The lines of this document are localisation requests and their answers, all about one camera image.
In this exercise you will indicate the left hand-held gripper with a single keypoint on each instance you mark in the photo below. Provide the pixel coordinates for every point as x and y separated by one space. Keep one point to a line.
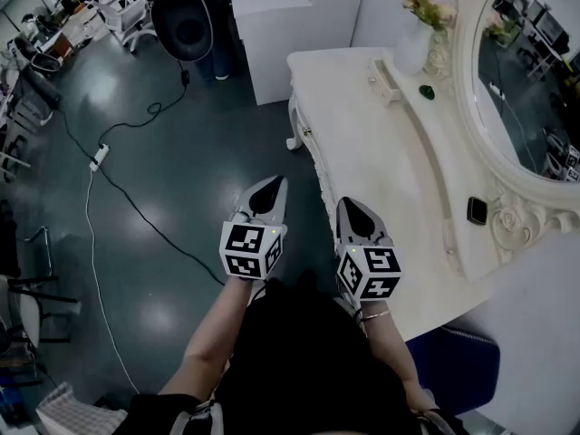
247 252

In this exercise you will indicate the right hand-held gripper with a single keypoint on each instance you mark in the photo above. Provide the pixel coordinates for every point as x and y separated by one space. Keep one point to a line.
369 272

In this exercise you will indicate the white vanity dressing table with mirror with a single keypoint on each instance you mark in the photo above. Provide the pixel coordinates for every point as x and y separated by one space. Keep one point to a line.
353 152

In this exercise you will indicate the person's right forearm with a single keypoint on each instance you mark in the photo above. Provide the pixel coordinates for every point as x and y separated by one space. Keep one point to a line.
389 347

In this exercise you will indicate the person's left forearm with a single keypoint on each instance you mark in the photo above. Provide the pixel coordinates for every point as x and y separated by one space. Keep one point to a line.
213 333

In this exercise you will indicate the small black box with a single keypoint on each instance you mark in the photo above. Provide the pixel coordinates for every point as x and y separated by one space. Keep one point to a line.
476 209

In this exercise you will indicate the person's black clothing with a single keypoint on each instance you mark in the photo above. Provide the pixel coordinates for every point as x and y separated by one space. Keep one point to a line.
308 356

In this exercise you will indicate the small dark green dish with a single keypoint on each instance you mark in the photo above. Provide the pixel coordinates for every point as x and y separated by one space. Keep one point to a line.
427 91

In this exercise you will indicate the white cabinet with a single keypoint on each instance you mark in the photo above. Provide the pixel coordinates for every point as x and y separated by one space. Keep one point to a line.
290 39

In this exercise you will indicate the white power strip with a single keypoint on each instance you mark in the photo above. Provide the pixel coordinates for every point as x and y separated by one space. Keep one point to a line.
99 157

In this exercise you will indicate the blue padded stool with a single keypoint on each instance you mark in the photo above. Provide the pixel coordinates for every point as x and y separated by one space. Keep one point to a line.
457 370

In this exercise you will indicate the white ornate chair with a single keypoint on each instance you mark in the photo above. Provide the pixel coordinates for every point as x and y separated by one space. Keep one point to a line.
127 16

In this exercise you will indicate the artificial flower bouquet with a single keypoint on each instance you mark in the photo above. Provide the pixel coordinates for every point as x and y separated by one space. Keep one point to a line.
428 5

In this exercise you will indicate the black mesh chair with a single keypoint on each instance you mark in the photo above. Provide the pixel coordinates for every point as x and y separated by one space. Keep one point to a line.
38 59

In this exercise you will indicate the checked grey cloth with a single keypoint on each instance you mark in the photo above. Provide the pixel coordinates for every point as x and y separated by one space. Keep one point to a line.
77 412

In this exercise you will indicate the oval mirror with white frame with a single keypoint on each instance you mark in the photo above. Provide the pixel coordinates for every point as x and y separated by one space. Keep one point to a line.
521 84

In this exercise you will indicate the black frame chair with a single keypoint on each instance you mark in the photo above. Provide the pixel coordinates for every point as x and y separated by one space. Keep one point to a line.
31 288

